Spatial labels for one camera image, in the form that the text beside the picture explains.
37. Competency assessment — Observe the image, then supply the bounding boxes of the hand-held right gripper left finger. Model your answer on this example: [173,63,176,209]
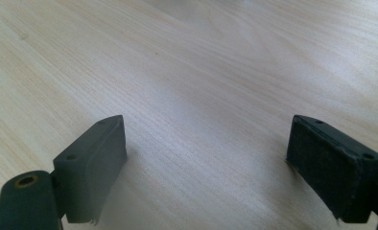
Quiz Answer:
[52,114,129,226]

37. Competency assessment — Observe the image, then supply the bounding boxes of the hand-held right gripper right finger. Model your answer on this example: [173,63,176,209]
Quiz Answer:
[285,114,378,224]

